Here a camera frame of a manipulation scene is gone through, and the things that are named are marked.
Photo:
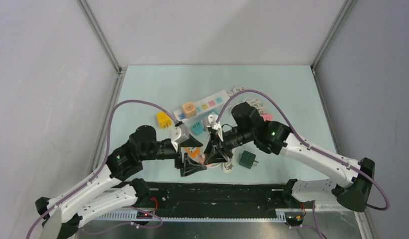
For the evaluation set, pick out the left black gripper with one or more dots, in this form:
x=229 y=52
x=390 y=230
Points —
x=187 y=167

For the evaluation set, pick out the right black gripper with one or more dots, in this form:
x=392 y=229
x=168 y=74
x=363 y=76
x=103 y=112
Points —
x=213 y=155

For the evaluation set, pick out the orange power strip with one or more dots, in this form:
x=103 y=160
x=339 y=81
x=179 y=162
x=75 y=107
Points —
x=193 y=152

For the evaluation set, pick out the yellow cube plug adapter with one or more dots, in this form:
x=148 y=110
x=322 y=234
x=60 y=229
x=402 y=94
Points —
x=163 y=120

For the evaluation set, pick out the beige cube plug adapter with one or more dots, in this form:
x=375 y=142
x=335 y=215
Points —
x=189 y=110

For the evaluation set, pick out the pink small plug adapter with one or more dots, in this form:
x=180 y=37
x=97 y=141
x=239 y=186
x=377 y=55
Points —
x=201 y=159

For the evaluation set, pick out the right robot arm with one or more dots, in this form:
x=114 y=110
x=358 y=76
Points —
x=348 y=180

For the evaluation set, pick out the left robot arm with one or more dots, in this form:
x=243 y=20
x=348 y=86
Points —
x=87 y=200

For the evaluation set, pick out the dark green plug adapter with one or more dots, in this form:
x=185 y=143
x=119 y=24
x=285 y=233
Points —
x=248 y=159

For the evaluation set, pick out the blue power strip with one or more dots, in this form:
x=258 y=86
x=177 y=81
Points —
x=198 y=127

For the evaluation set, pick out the white multicolour power strip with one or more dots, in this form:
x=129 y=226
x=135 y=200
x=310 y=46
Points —
x=204 y=106

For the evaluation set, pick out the pink triangular power strip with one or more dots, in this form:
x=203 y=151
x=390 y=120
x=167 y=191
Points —
x=267 y=117

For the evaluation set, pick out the left circuit board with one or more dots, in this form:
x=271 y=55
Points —
x=143 y=216

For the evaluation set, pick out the circuit board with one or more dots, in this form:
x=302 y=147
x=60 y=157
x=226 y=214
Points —
x=294 y=220
x=143 y=216

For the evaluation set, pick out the right circuit board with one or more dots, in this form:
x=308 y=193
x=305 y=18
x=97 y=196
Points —
x=294 y=220

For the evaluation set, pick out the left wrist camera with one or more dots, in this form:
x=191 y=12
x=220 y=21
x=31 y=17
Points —
x=179 y=133

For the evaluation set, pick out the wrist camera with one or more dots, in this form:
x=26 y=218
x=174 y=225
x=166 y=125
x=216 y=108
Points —
x=211 y=124
x=179 y=133

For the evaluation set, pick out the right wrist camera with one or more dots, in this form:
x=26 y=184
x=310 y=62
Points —
x=211 y=124

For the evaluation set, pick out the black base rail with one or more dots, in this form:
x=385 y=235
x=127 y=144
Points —
x=217 y=201

